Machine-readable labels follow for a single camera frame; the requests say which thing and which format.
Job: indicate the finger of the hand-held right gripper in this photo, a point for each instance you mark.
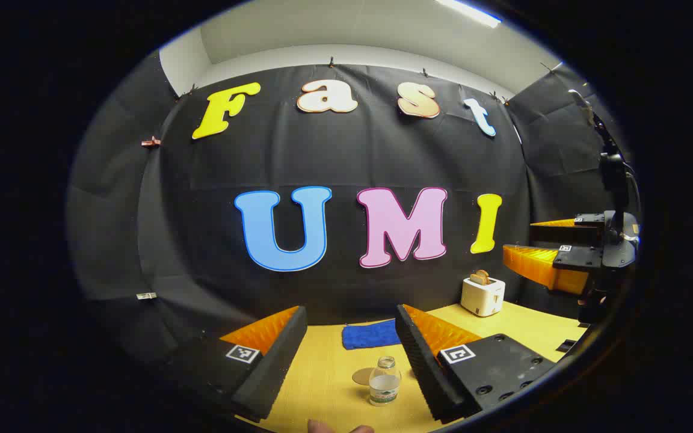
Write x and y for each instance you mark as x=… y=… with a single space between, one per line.
x=569 y=234
x=581 y=258

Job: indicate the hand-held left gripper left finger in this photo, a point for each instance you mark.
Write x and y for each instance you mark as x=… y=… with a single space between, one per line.
x=274 y=367

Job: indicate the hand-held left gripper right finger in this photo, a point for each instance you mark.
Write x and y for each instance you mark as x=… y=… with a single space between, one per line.
x=421 y=367

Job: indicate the clear plastic water bottle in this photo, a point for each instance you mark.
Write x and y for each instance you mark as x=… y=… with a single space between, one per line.
x=384 y=385

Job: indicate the round brown coaster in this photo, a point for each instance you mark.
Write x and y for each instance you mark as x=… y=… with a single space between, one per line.
x=361 y=376

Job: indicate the blue towel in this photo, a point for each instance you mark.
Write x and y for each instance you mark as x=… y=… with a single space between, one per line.
x=370 y=335

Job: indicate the white toaster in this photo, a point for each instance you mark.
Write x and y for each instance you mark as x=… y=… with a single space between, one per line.
x=482 y=297

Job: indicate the toast slice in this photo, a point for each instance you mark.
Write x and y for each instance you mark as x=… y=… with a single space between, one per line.
x=475 y=279
x=485 y=276

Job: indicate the small white tag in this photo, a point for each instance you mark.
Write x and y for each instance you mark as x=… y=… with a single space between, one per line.
x=146 y=295

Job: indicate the copper clip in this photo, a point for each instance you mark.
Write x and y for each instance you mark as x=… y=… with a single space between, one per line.
x=151 y=142

